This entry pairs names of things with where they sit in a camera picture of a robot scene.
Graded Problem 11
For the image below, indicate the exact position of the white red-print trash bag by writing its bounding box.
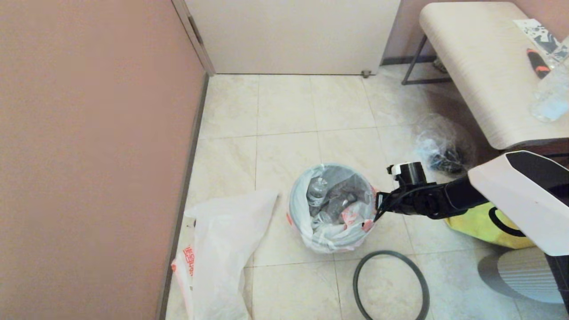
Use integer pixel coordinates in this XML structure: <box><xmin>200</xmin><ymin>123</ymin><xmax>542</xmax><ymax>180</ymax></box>
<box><xmin>288</xmin><ymin>164</ymin><xmax>378</xmax><ymax>254</ymax></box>

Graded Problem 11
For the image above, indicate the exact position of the grey trash can ring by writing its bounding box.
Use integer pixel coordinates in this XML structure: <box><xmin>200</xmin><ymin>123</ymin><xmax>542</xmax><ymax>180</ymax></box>
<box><xmin>353</xmin><ymin>250</ymin><xmax>430</xmax><ymax>320</ymax></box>

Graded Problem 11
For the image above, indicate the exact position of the white plastic bag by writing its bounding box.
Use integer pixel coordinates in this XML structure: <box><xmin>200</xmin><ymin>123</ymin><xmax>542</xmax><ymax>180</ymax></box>
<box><xmin>171</xmin><ymin>189</ymin><xmax>280</xmax><ymax>320</ymax></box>

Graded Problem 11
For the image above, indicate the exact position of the clear bag with black items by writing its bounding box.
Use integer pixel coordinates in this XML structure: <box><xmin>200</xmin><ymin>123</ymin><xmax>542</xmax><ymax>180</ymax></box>
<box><xmin>416</xmin><ymin>113</ymin><xmax>477</xmax><ymax>175</ymax></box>

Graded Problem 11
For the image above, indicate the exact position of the yellow fabric tote bag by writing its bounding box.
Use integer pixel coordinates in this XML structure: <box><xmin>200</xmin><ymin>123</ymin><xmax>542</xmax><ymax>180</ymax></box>
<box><xmin>445</xmin><ymin>202</ymin><xmax>536</xmax><ymax>249</ymax></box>

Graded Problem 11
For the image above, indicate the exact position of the crushed clear plastic bottle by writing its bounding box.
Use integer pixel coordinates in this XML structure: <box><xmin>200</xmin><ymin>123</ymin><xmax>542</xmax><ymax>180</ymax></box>
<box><xmin>307</xmin><ymin>177</ymin><xmax>329</xmax><ymax>207</ymax></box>

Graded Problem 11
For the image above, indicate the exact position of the pale ribbed bin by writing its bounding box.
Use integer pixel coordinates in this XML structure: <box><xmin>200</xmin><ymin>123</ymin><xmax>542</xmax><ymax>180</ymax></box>
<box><xmin>478</xmin><ymin>247</ymin><xmax>565</xmax><ymax>305</ymax></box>

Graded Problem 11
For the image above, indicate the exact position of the beige bench with metal legs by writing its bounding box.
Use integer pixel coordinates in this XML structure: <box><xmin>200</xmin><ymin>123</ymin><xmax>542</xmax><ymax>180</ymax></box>
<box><xmin>401</xmin><ymin>1</ymin><xmax>569</xmax><ymax>150</ymax></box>

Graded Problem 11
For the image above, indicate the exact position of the clear plastic water bottle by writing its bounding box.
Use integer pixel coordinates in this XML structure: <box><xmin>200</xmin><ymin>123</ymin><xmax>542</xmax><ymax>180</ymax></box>
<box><xmin>529</xmin><ymin>38</ymin><xmax>569</xmax><ymax>123</ymax></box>

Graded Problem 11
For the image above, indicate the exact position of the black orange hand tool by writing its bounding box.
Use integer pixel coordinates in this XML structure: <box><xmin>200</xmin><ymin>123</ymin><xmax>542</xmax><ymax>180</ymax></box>
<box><xmin>527</xmin><ymin>48</ymin><xmax>551</xmax><ymax>79</ymax></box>

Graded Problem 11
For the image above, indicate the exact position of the black white printed leaflet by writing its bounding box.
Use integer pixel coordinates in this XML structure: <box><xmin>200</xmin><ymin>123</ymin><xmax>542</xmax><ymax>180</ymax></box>
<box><xmin>513</xmin><ymin>19</ymin><xmax>561</xmax><ymax>56</ymax></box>

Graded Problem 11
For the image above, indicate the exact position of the white door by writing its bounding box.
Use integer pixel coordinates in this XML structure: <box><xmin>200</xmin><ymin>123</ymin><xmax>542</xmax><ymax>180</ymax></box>
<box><xmin>184</xmin><ymin>0</ymin><xmax>401</xmax><ymax>75</ymax></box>

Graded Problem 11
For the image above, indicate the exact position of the black cylindrical right wrist camera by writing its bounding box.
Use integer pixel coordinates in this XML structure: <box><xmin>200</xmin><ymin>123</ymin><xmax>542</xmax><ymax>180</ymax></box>
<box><xmin>387</xmin><ymin>162</ymin><xmax>428</xmax><ymax>187</ymax></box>

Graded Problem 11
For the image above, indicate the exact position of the grey door frame strip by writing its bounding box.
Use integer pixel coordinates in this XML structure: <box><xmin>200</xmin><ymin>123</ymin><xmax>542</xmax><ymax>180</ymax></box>
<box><xmin>172</xmin><ymin>0</ymin><xmax>216</xmax><ymax>76</ymax></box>

